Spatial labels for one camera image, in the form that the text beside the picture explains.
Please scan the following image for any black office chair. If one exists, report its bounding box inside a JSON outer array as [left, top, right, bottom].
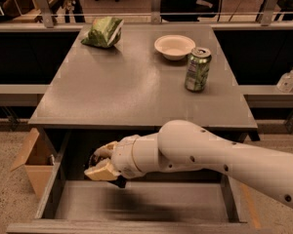
[[160, 0, 221, 21]]

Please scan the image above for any cardboard box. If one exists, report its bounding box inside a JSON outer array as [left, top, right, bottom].
[[11, 128, 56, 199]]

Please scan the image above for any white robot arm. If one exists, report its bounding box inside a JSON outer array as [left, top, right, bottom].
[[84, 120, 293, 209]]

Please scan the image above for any open grey top drawer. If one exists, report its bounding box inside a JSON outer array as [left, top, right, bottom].
[[7, 132, 272, 234]]

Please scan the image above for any grey cabinet counter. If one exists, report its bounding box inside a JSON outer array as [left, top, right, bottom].
[[29, 23, 258, 133]]

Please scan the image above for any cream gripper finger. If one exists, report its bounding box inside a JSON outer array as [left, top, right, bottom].
[[84, 158, 120, 181], [94, 141, 117, 158]]

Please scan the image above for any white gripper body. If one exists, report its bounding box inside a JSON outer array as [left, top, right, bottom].
[[111, 135, 144, 178]]

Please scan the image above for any green soda can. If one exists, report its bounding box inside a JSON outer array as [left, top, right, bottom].
[[185, 47, 212, 93]]

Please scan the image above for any green chip bag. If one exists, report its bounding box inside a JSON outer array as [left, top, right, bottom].
[[81, 17, 124, 49]]

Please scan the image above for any metal railing with posts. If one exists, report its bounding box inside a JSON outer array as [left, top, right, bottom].
[[0, 0, 293, 27]]

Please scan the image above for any dark rxbar chocolate wrapper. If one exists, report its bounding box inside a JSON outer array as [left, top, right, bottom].
[[86, 154, 127, 188]]

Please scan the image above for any white bowl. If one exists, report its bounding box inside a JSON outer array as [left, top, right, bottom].
[[154, 35, 195, 60]]

